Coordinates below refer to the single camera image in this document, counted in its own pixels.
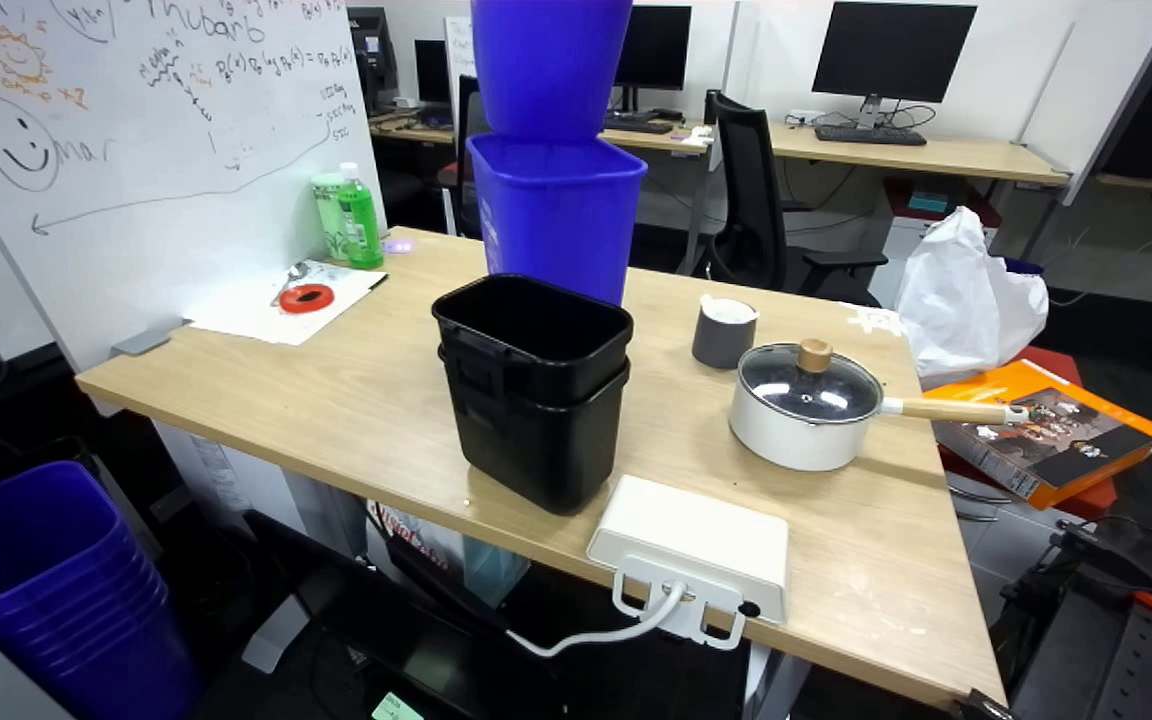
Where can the black landfill bin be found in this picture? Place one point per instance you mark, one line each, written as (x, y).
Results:
(534, 385)

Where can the black computer monitor right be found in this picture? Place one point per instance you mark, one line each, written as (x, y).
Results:
(889, 52)

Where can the stack of blue bins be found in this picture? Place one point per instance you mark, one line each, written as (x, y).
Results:
(82, 607)

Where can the white paper sheet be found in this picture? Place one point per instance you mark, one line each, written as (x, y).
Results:
(249, 311)

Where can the grey cup with white lid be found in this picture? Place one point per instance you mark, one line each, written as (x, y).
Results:
(726, 328)

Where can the black keyboard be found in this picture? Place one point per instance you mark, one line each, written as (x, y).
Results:
(846, 134)

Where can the white pot with glass lid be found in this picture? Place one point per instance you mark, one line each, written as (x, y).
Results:
(811, 405)

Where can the green soap bottle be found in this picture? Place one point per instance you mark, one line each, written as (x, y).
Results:
(349, 218)

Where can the white plastic bag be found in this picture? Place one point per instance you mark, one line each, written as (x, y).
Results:
(961, 305)

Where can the large left whiteboard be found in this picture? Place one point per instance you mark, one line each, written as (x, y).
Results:
(156, 152)

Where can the black mesh office chair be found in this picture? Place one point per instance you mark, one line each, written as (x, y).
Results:
(457, 194)

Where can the far black monitor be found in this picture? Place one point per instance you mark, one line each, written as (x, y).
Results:
(652, 50)

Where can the red tape roll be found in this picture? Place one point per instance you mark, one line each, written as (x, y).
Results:
(307, 297)

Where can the dark grey office chair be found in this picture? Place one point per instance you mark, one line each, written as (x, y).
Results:
(754, 245)

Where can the whiteboard eraser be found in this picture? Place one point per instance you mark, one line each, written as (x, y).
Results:
(148, 338)

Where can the orange book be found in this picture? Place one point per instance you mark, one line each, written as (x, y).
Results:
(1061, 451)

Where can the blue recycling bin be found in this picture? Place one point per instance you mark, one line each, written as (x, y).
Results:
(559, 212)
(546, 67)

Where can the wooden side desk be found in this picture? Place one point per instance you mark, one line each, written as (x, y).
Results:
(936, 157)

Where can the white power box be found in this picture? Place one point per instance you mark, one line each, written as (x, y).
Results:
(720, 562)

